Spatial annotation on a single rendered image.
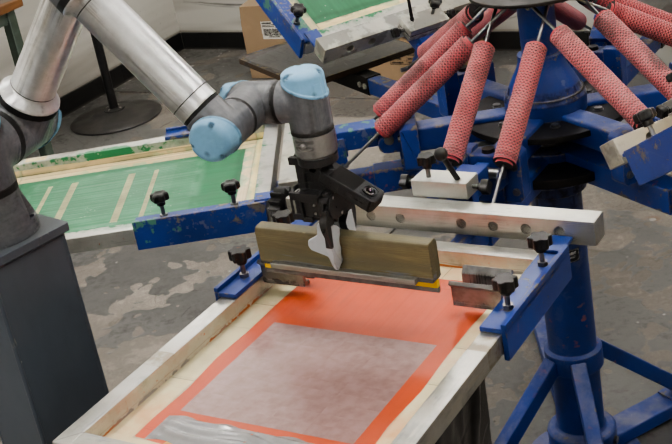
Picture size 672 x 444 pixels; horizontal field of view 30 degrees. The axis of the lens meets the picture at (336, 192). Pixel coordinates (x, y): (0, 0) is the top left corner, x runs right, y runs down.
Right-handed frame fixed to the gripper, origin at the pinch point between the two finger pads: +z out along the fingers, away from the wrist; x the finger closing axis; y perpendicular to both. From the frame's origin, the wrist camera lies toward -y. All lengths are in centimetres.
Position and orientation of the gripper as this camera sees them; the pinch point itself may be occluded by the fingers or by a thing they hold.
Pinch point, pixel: (346, 257)
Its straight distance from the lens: 223.0
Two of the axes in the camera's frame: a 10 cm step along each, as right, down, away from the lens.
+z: 1.6, 9.1, 3.9
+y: -8.5, -0.7, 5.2
